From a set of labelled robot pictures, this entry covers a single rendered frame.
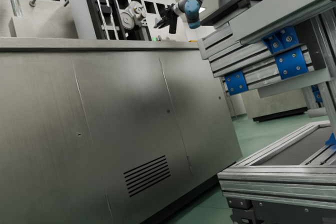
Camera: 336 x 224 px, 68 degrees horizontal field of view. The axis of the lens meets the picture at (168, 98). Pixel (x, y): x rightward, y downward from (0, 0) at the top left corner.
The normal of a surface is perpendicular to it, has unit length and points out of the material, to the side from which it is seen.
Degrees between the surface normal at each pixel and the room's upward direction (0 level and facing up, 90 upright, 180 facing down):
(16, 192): 90
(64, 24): 90
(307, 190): 90
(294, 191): 90
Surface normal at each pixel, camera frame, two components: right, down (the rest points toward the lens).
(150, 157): 0.67, -0.25
